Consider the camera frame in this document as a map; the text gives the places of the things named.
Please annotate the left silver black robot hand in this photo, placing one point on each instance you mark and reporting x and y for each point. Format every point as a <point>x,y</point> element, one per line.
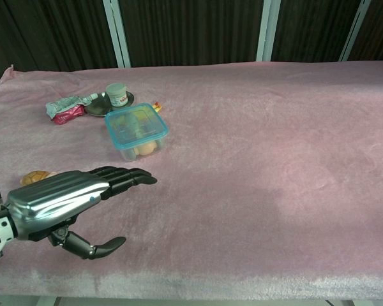
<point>54,199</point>

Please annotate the small brown turtle toy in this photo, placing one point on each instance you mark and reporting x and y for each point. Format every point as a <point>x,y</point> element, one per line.
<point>35,177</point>

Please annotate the small red yellow toy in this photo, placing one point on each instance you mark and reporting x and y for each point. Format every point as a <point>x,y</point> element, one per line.
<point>157,106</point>

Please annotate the small round metal plate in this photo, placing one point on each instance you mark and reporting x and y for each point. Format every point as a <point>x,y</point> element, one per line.
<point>97,106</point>

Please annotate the beige egg in box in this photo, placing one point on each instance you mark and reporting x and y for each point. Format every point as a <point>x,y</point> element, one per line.
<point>145,149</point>

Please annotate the clear box with blue lid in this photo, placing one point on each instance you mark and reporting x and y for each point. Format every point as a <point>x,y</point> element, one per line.
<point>135,127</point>

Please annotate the small white jar grey lid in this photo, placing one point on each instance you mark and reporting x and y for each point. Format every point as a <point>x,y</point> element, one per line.
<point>117,94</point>

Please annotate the pink fleece cloth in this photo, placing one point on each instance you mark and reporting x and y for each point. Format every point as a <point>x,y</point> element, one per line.
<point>226,178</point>

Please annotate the dark curtain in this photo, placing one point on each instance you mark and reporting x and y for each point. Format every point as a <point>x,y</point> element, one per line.
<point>191,32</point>

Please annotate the white metal frame post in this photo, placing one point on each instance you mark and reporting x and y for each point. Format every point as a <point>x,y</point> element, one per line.
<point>354,30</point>
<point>267,30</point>
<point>116,32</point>

